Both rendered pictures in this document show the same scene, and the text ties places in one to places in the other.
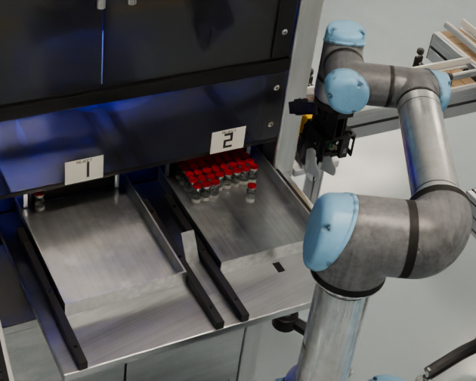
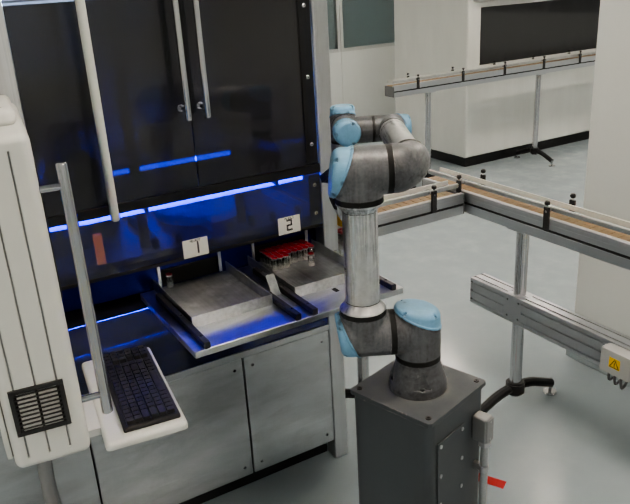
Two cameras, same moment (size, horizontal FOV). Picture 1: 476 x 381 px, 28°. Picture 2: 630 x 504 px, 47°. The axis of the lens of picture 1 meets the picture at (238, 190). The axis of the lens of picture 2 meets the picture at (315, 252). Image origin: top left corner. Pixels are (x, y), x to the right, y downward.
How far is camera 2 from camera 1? 0.75 m
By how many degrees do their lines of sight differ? 18
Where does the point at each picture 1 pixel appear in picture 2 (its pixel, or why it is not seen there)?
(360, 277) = (364, 190)
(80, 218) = (198, 287)
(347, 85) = (345, 125)
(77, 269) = (198, 307)
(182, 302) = (271, 312)
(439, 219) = (405, 146)
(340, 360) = (369, 269)
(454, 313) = (489, 382)
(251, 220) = (314, 273)
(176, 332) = (269, 325)
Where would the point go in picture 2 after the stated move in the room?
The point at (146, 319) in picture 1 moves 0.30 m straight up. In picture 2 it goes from (248, 322) to (238, 224)
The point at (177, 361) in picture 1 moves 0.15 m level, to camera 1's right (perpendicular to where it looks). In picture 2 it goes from (286, 414) to (326, 413)
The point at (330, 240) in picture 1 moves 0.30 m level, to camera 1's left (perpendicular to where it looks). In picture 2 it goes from (339, 166) to (206, 172)
